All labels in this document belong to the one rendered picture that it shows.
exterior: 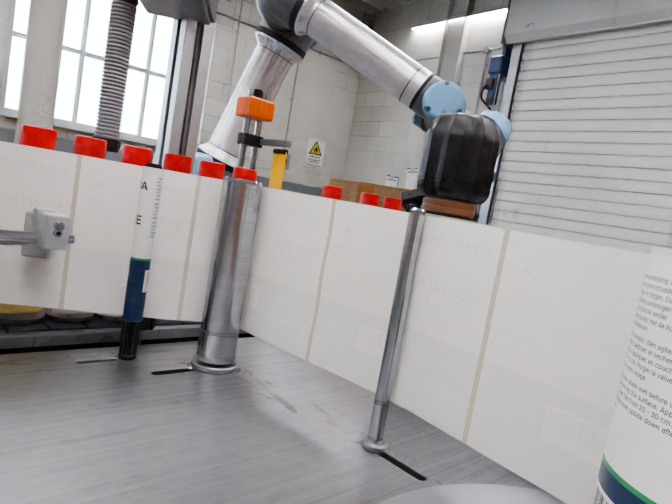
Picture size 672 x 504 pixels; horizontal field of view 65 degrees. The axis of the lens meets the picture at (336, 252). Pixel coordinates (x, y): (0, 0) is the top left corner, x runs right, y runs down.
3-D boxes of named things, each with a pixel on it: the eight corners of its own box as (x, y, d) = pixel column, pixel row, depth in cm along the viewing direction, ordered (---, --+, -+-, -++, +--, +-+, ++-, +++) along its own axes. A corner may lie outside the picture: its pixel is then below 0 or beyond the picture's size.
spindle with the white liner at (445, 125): (423, 394, 55) (480, 106, 52) (362, 365, 61) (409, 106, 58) (469, 384, 61) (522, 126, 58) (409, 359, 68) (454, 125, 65)
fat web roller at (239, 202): (205, 377, 49) (236, 177, 48) (182, 360, 53) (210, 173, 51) (246, 372, 53) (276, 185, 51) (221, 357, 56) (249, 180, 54)
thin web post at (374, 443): (374, 456, 39) (420, 208, 38) (355, 444, 41) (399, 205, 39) (390, 450, 41) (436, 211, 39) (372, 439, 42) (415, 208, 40)
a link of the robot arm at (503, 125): (471, 120, 115) (507, 138, 114) (449, 159, 112) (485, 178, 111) (482, 100, 107) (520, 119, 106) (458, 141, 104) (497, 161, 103)
